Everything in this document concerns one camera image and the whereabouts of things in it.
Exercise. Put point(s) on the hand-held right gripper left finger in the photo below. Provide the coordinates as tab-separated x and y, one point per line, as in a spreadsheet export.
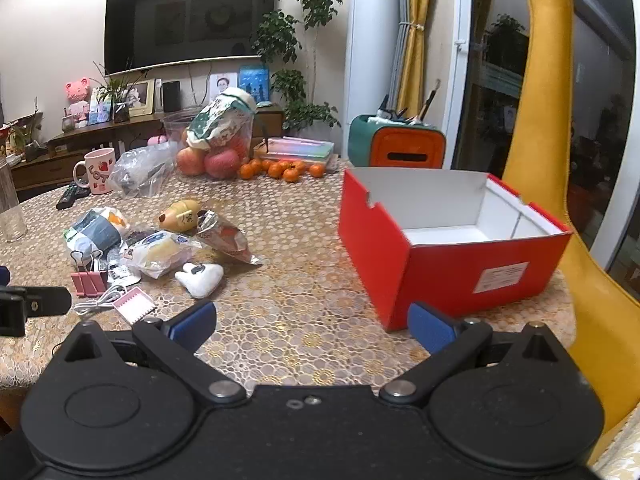
192	327

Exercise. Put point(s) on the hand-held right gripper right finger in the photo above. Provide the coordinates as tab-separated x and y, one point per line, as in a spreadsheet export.
429	327

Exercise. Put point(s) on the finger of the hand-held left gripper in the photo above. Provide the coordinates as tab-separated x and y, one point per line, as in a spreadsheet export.
3	275
40	301

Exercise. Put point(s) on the white plush toy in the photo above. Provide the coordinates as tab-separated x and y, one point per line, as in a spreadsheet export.
200	280

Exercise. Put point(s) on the red cardboard box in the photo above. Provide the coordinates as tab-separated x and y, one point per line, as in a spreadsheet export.
450	280

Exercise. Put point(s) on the bread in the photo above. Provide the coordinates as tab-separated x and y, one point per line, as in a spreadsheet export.
160	257

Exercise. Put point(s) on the grey white tissue pack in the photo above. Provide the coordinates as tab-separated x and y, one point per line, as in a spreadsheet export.
95	232

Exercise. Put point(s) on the silver foil snack packet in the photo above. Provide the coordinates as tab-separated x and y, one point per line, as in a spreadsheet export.
227	240

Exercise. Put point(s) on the dark snack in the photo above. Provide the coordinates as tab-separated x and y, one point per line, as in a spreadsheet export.
140	237

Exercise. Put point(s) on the desktop with patterned tablecloth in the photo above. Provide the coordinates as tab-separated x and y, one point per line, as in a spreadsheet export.
300	260

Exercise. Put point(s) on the clear glass vase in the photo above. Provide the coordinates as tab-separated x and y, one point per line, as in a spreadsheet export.
10	200

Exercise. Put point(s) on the white barcode sachet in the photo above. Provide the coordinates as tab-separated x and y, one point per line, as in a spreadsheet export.
122	274

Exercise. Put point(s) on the black remote control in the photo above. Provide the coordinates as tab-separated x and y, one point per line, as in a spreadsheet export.
72	197

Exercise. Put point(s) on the pink strawberry mug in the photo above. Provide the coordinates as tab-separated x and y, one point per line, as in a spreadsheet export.
100	172

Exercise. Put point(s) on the small leafy potted plant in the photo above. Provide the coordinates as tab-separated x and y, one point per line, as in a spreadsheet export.
27	135

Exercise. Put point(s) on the wooden television cabinet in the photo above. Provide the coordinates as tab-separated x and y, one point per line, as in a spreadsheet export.
75	137

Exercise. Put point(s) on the clear plastic bag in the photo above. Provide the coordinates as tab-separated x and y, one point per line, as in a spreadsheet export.
142	170

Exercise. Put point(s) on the red apple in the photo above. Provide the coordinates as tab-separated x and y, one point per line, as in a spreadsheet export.
240	146
190	161
222	164

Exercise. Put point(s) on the green orange desk organizer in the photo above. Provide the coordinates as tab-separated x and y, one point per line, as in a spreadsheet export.
400	147

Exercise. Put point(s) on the pile of tangerines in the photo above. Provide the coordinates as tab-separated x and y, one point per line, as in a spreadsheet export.
285	170

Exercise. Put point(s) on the pink bear plush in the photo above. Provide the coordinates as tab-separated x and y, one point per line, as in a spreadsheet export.
76	97

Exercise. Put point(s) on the clear plastic fruit bowl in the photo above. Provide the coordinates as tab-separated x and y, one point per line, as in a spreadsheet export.
172	125

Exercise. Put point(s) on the green white snack bag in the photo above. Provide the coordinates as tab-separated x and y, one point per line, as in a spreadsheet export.
220	117

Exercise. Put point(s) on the small potted orchid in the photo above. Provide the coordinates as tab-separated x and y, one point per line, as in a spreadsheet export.
119	97

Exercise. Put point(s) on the glass sliding door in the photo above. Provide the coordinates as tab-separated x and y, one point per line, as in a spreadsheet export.
480	110

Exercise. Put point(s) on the black speaker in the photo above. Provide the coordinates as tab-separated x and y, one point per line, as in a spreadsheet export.
171	96

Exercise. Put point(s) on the long paintbrush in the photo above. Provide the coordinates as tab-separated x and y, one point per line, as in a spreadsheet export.
431	95

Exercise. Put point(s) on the portrait photo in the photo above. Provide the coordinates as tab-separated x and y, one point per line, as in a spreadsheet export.
223	87

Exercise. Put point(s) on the yellow chair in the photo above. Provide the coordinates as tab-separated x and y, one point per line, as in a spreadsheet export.
545	110

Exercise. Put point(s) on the blue picture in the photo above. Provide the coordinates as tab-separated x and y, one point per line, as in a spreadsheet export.
254	84

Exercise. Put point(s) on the white standing air conditioner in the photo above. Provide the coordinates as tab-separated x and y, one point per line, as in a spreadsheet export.
370	60

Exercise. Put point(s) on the yellow curtain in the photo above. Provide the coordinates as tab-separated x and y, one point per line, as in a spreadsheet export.
417	35

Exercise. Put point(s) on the black flat television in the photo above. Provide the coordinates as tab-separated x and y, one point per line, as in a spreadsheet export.
190	20

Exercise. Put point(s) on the tall potted plant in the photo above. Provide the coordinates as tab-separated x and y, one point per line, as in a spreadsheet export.
300	35

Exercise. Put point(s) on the wooden photo frame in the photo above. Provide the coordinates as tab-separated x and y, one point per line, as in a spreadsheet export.
141	97

